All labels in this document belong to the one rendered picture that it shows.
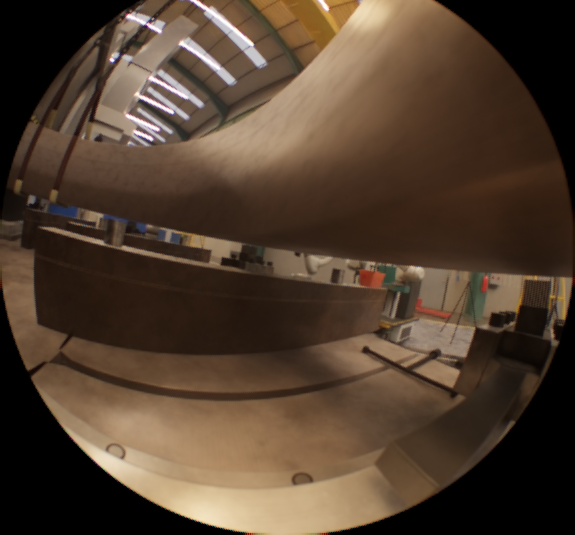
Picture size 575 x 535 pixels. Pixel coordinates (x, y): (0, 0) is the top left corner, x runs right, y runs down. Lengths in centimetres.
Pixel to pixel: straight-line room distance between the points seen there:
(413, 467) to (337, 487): 14
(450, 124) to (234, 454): 64
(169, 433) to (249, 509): 31
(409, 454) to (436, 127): 32
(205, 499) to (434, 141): 46
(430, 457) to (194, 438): 47
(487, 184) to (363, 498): 39
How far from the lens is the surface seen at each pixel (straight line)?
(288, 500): 34
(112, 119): 430
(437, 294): 783
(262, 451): 55
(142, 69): 509
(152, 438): 56
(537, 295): 77
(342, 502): 36
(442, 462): 27
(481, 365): 69
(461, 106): 21
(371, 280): 150
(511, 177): 16
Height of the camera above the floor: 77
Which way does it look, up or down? 4 degrees up
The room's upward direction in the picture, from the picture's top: 11 degrees clockwise
